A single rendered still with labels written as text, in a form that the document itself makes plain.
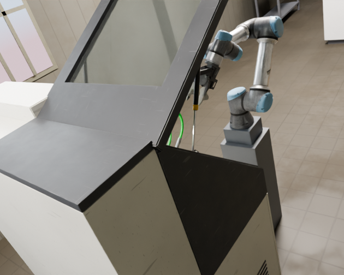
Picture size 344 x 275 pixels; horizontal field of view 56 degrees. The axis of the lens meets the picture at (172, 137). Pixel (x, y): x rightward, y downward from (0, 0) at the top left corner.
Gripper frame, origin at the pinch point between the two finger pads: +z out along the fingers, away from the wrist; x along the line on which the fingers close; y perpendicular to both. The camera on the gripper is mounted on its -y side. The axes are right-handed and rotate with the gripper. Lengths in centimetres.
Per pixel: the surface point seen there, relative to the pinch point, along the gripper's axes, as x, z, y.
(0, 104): 59, 39, -60
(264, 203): -43, 32, 33
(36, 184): -23, 35, -77
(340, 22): 105, -175, 375
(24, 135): 16, 36, -65
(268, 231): -47, 47, 44
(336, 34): 106, -161, 387
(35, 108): 31, 29, -57
